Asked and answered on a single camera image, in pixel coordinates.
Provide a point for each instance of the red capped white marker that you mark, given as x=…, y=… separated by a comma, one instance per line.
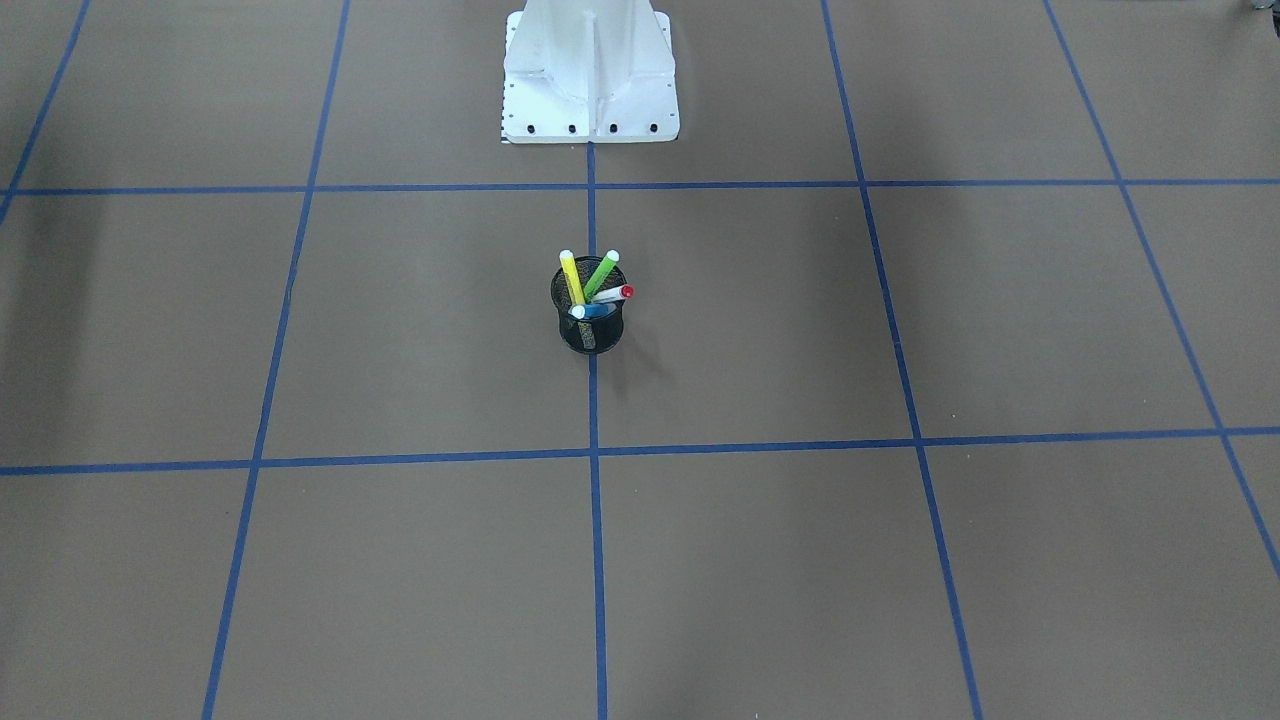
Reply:
x=613, y=295

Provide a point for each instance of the blue highlighter pen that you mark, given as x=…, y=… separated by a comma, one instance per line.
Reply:
x=591, y=312

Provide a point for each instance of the green highlighter pen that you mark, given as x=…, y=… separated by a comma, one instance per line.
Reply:
x=600, y=274

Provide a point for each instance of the black mesh pen holder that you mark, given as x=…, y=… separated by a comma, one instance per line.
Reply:
x=596, y=334

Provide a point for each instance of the yellow highlighter pen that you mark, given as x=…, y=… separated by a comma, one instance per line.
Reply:
x=571, y=276

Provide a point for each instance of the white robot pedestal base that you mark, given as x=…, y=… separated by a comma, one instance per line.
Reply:
x=589, y=72

